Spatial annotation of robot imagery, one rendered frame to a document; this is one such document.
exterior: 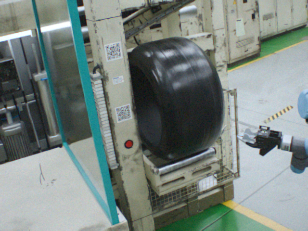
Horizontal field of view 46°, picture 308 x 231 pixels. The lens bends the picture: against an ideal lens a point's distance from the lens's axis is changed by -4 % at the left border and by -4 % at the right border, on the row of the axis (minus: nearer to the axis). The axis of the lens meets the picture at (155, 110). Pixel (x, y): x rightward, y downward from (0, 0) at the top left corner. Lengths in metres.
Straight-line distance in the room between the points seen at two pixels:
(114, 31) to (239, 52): 5.13
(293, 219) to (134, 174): 1.47
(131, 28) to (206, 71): 0.59
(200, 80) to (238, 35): 4.96
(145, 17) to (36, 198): 1.30
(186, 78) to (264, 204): 1.69
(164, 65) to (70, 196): 0.79
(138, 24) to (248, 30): 4.79
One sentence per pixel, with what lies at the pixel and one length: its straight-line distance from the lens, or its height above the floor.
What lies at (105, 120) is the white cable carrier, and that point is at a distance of 1.74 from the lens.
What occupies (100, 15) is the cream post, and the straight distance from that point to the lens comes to 1.63.
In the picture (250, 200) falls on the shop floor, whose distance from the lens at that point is 3.15.
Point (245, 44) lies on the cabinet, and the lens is 6.78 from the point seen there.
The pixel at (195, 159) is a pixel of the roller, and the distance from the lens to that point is 1.93.
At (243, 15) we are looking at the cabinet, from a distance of 6.67.
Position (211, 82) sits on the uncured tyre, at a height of 1.32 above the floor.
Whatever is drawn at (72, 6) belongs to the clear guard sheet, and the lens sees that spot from 0.77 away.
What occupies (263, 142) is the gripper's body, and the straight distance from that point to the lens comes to 1.81.
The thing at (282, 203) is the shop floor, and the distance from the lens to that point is 3.13.
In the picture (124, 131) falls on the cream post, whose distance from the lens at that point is 1.78.
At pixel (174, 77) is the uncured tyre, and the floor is 1.37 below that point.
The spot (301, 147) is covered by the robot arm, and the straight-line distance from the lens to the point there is 1.80.
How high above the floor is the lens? 1.86
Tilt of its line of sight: 22 degrees down
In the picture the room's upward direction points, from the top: 8 degrees counter-clockwise
